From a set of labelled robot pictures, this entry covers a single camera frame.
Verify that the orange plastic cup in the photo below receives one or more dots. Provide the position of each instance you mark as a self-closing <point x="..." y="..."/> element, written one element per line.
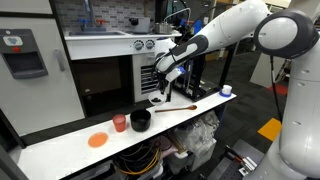
<point x="119" y="125"/>

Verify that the dark food pieces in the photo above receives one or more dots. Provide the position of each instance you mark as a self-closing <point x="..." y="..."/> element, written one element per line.
<point x="157" y="99"/>

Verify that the grey metal base plate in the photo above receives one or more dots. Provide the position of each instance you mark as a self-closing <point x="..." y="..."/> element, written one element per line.
<point x="226" y="166"/>

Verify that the grey toy appliance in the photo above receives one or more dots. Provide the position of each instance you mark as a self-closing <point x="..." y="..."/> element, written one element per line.
<point x="141" y="25"/>

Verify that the white plastic container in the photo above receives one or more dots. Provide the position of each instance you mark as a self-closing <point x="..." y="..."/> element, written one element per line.
<point x="200" y="160"/>

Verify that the silver toy pot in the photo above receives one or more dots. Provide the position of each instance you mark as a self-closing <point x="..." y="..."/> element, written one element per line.
<point x="163" y="28"/>

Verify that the blue box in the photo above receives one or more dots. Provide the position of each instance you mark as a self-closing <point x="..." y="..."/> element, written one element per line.
<point x="197" y="27"/>

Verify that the toy sink faucet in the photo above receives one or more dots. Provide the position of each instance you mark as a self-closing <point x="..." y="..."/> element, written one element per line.
<point x="89" y="16"/>

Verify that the white panel board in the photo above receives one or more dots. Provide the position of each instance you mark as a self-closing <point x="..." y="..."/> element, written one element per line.
<point x="261" y="73"/>

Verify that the orange round disc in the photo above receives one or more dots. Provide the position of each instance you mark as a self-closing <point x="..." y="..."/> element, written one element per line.
<point x="98" y="140"/>

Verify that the white toy play kitchen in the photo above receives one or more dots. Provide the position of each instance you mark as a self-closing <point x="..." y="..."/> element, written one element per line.
<point x="40" y="100"/>

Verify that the clear plastic bag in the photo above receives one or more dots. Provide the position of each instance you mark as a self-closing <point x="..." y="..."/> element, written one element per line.
<point x="196" y="133"/>

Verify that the small white bowl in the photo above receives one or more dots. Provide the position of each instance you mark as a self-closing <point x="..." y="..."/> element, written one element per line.
<point x="154" y="101"/>

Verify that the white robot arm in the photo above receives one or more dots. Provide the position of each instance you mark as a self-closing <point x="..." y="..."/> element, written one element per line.
<point x="300" y="116"/>

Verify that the grey toy stove knob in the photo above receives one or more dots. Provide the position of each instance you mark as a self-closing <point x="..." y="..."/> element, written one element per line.
<point x="138" y="45"/>
<point x="149" y="44"/>

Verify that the wooden spoon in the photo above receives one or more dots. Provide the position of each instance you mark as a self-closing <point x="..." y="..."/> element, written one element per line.
<point x="191" y="107"/>

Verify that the black cup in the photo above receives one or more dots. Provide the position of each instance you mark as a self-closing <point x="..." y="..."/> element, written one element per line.
<point x="140" y="121"/>

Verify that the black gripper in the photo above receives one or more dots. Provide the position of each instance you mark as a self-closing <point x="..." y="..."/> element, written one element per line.
<point x="163" y="78"/>

